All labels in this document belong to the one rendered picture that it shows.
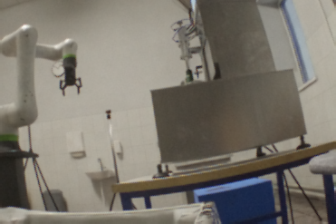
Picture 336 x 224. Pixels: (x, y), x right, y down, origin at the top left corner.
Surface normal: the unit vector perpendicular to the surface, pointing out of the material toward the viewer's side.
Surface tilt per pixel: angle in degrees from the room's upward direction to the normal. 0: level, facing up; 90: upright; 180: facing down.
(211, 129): 90
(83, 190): 90
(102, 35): 90
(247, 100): 90
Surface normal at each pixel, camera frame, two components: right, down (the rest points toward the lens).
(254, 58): -0.01, -0.24
